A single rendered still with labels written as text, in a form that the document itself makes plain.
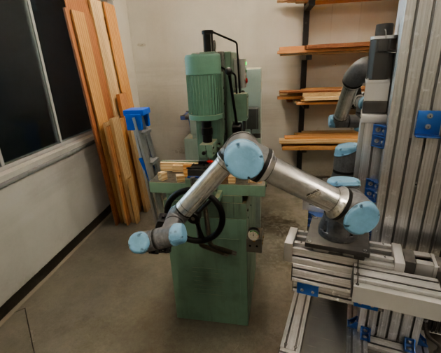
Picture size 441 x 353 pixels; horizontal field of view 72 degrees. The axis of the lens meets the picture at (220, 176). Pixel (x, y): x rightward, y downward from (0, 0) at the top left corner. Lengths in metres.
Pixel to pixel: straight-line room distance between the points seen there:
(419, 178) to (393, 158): 0.12
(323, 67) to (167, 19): 1.92
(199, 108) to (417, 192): 0.99
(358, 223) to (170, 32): 3.44
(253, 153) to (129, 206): 2.35
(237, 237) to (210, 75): 0.82
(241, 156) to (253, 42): 3.08
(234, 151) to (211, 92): 0.65
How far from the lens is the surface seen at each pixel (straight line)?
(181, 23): 4.05
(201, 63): 1.50
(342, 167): 1.66
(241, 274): 1.77
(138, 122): 2.40
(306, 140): 3.56
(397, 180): 1.35
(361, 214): 1.05
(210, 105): 1.52
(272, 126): 3.99
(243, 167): 0.91
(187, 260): 1.78
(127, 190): 3.06
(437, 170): 1.36
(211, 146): 1.58
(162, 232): 1.09
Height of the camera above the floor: 1.46
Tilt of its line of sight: 20 degrees down
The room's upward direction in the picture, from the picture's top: 3 degrees counter-clockwise
